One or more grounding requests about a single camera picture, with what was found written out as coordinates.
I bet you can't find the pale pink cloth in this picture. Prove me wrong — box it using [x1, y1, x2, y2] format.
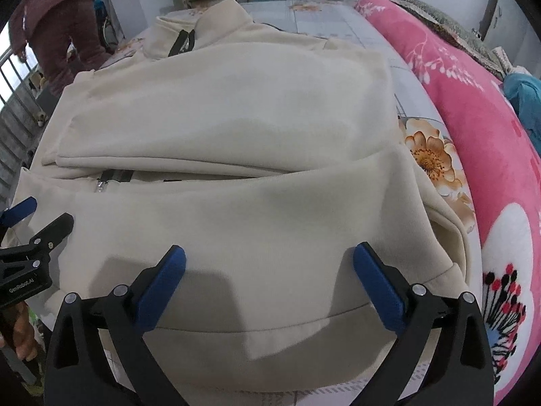
[492, 46, 529, 77]

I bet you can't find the floral bed sheet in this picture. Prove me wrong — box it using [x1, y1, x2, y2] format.
[99, 0, 485, 406]

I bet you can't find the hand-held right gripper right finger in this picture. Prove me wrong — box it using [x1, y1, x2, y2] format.
[353, 242, 494, 406]

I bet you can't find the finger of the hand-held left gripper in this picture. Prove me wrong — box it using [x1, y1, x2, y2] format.
[0, 213, 74, 283]
[0, 197, 38, 234]

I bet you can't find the metal railing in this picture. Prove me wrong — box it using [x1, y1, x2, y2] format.
[0, 42, 48, 204]

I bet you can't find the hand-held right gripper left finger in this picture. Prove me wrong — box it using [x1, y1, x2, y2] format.
[43, 244, 187, 406]

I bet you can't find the cream zip jacket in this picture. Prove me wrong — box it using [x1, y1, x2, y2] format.
[13, 0, 470, 390]

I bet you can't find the grey-green blanket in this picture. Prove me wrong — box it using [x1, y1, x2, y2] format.
[397, 0, 505, 81]

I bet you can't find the teal cloth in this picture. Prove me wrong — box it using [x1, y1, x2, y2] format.
[503, 72, 541, 153]

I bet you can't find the pink floral blanket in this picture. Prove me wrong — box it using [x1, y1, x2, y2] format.
[353, 0, 541, 406]

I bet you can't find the person's left hand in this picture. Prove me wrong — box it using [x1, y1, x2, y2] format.
[13, 306, 38, 360]

